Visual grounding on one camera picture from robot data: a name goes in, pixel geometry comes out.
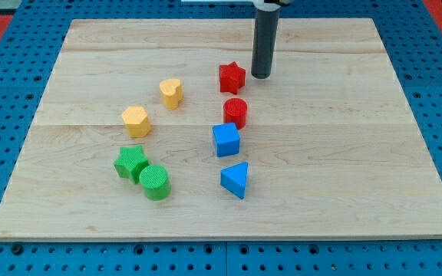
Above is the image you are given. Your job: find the light wooden board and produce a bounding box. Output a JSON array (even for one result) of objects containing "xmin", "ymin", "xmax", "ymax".
[{"xmin": 0, "ymin": 18, "xmax": 442, "ymax": 242}]

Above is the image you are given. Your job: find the green star block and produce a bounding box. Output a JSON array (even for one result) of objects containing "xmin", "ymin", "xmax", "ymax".
[{"xmin": 114, "ymin": 145, "xmax": 150, "ymax": 184}]

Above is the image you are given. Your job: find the red star block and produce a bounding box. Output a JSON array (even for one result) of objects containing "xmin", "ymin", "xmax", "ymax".
[{"xmin": 219, "ymin": 62, "xmax": 246, "ymax": 95}]

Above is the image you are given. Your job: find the yellow heart block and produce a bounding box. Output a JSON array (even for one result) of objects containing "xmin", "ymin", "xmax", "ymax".
[{"xmin": 160, "ymin": 78, "xmax": 183, "ymax": 110}]

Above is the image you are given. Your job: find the red cylinder block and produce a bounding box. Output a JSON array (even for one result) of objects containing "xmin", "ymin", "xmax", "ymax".
[{"xmin": 223, "ymin": 98, "xmax": 248, "ymax": 130}]

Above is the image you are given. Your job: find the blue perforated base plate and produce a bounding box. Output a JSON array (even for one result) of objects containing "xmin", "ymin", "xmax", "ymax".
[{"xmin": 0, "ymin": 1, "xmax": 442, "ymax": 275}]

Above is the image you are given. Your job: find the green cylinder block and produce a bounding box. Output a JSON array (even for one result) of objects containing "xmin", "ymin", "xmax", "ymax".
[{"xmin": 140, "ymin": 164, "xmax": 171, "ymax": 201}]

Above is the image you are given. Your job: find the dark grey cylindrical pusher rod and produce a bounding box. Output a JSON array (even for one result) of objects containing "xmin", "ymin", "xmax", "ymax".
[{"xmin": 251, "ymin": 9, "xmax": 279, "ymax": 79}]

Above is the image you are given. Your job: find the yellow hexagon block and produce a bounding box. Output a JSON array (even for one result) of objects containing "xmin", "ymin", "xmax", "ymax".
[{"xmin": 121, "ymin": 106, "xmax": 151, "ymax": 138}]

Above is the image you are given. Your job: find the blue cube block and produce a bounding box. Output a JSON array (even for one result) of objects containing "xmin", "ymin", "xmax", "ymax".
[{"xmin": 213, "ymin": 123, "xmax": 240, "ymax": 157}]

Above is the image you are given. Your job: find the blue triangle block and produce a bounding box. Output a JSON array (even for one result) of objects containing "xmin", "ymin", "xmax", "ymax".
[{"xmin": 220, "ymin": 162, "xmax": 249, "ymax": 199}]

